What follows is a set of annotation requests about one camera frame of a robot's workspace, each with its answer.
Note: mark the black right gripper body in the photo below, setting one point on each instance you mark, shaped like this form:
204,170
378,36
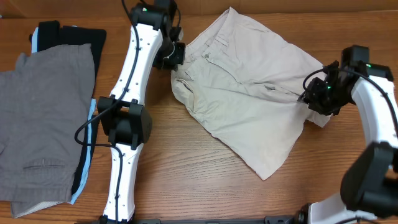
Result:
329,98

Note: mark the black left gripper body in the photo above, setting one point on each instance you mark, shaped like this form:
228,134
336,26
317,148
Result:
169,55

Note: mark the beige shorts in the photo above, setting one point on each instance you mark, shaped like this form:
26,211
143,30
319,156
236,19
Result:
241,82

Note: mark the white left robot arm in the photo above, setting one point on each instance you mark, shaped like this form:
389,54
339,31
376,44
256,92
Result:
155,42

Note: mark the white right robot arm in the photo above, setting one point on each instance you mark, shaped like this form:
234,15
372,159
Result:
366,193

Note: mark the black folded garment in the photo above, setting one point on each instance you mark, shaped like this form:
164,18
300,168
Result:
54,34

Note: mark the grey folded shorts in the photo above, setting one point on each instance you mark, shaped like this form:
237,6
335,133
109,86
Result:
44,100

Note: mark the light blue folded garment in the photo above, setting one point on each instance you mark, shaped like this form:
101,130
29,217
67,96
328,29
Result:
82,171

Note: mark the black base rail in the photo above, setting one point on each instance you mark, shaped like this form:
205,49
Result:
285,219

